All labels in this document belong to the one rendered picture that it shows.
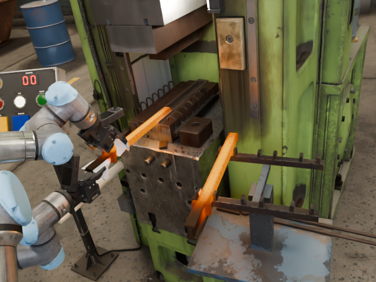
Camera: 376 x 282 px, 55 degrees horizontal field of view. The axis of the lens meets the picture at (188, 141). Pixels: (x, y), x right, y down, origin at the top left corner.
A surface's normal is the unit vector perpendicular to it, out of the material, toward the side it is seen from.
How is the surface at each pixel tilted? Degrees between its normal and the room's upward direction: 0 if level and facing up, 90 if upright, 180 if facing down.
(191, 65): 90
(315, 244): 0
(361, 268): 0
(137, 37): 90
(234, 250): 0
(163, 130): 90
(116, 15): 90
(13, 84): 60
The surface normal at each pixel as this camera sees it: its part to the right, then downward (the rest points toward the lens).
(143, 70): 0.86, 0.16
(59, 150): 0.55, 0.37
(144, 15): -0.50, 0.50
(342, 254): -0.13, -0.85
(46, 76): -0.14, 0.04
